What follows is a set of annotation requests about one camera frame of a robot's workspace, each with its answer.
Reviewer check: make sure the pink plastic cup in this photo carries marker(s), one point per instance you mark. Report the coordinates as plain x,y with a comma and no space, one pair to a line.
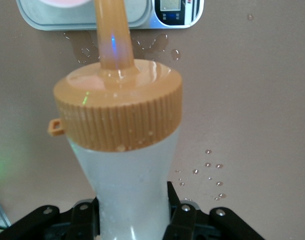
67,2

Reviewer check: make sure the translucent sauce bottle orange cap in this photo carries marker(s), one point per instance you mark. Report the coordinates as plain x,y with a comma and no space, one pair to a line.
122,112

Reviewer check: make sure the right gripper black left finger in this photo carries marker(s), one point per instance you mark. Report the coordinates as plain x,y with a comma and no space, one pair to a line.
86,220

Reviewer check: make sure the silver digital kitchen scale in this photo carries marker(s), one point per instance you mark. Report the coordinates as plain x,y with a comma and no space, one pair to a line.
147,20

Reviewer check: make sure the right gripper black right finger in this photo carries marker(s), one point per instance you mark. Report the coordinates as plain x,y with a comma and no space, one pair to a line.
182,222

